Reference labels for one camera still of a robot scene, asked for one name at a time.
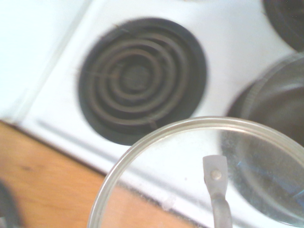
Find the black coil burner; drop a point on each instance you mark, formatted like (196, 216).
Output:
(142, 80)
(287, 21)

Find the white electric stove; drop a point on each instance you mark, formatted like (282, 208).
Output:
(225, 47)

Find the dark speckled saucepan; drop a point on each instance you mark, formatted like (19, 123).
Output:
(280, 99)

